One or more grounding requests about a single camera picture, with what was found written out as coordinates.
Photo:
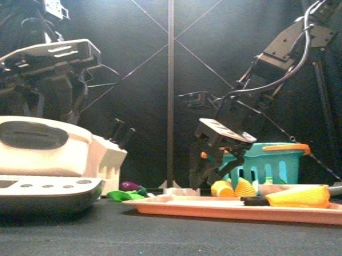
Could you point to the small white toy piece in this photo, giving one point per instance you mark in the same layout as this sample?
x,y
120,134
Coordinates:
x,y
181,191

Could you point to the large yellow toy wedge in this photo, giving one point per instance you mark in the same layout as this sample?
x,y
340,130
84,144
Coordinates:
x,y
300,197

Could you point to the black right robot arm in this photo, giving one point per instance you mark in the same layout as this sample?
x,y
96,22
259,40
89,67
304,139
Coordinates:
x,y
288,43

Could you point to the dark green toy sushi piece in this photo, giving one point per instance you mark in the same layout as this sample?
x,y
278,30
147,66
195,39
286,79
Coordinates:
x,y
141,191

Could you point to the thin metal frame pole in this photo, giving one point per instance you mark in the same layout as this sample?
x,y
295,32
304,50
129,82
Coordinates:
x,y
169,83

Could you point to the black toy sushi piece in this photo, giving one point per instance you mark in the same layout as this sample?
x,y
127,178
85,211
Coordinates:
x,y
255,201

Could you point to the purple toy food piece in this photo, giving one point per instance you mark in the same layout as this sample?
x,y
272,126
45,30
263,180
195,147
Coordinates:
x,y
128,185

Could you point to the white toy kitchen block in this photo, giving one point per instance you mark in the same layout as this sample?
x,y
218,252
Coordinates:
x,y
108,160

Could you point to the ridged yellow toy food piece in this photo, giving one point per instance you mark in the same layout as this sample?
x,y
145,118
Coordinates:
x,y
246,188

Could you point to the smooth yellow toy food piece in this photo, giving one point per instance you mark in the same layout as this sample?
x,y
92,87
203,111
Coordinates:
x,y
222,189

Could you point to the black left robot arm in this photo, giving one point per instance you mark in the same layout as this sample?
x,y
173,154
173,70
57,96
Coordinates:
x,y
17,20

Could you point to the pink plastic tray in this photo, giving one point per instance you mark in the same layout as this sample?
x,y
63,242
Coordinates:
x,y
214,208

